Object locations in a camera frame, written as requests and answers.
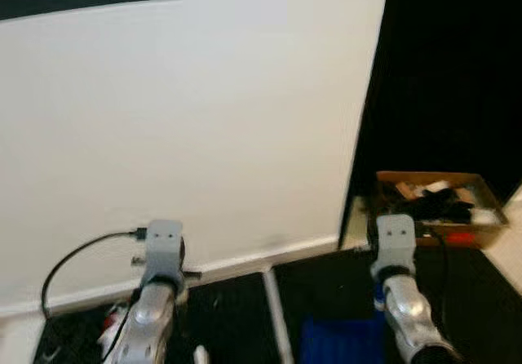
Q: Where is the black floor mat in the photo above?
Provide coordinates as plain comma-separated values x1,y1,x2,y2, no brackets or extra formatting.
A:
33,246,522,364

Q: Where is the black crumpled debris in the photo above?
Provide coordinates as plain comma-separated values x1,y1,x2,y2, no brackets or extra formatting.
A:
45,307,111,362

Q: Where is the brown cardboard box of clutter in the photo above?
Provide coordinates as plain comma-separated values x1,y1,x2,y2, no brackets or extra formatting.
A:
374,171,510,249

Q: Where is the blue plastic dustpan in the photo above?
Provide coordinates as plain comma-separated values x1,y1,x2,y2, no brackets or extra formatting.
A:
299,315,386,364

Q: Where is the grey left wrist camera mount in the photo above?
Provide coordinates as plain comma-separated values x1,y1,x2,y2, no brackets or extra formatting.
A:
145,220,187,293

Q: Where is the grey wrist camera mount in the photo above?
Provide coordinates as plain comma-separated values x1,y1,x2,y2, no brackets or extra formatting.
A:
145,220,187,293
374,214,418,279

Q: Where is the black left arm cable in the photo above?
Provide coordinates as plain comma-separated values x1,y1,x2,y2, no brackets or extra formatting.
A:
41,230,149,320

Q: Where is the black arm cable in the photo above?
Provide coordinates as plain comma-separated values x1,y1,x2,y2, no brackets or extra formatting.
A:
418,227,451,336
41,230,149,320

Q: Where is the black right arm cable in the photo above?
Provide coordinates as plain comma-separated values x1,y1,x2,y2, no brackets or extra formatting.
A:
418,227,451,336

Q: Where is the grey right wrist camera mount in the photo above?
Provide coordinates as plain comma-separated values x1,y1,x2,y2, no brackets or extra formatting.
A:
374,214,418,279

